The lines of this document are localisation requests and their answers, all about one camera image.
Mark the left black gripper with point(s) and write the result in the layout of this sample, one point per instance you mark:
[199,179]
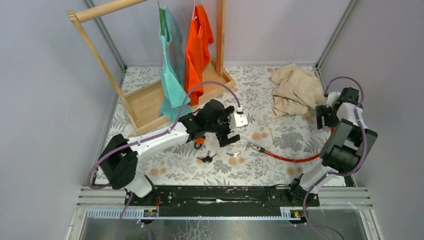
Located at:
[223,138]

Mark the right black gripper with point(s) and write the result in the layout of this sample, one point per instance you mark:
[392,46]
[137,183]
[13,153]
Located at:
[321,111]

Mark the small brass padlock keys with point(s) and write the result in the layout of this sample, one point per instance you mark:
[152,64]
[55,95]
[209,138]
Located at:
[233,154]

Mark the black key bunch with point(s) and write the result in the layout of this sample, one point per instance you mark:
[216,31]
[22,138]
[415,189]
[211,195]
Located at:
[208,158]

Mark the orange black padlock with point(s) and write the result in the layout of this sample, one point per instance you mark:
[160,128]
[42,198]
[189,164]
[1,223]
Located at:
[199,142]

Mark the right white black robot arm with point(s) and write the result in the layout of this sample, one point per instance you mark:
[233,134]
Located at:
[344,151]

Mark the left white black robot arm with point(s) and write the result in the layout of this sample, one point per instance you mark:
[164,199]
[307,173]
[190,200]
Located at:
[119,159]

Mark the beige crumpled cloth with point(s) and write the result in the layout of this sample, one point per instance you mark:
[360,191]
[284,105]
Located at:
[297,91]

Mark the floral patterned mat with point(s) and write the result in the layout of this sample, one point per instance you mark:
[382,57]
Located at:
[273,150]

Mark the teal shirt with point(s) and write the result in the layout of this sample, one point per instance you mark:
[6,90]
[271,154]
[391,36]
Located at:
[172,70]

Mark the orange shirt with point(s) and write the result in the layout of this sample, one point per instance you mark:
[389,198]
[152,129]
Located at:
[197,57]

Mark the white pink clothes hanger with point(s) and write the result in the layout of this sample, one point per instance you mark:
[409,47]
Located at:
[196,25]

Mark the green clothes hanger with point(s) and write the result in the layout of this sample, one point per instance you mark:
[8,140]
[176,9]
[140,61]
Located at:
[162,20]

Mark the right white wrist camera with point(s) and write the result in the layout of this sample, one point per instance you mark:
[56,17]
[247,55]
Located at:
[332,98]

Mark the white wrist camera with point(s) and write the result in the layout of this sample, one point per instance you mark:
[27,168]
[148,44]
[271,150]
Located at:
[238,119]
[332,98]

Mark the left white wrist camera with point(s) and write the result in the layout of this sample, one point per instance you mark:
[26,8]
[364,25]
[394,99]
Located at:
[238,119]

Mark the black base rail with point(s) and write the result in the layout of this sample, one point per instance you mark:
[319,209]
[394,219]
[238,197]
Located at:
[224,201]

